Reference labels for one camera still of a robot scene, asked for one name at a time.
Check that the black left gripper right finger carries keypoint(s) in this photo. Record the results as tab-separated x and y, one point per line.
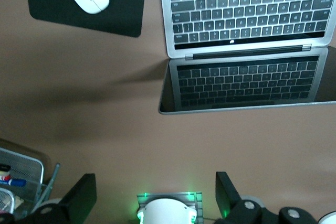
224	195

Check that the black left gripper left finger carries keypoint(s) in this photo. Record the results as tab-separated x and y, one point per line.
81	197

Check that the silver laptop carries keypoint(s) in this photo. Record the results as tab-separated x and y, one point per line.
236	11

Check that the blue and red whiteboard marker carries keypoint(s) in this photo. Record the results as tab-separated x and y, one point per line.
15	182

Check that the black mouse pad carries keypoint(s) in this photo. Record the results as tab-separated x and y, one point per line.
126	11

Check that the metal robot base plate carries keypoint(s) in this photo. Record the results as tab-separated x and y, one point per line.
198	203

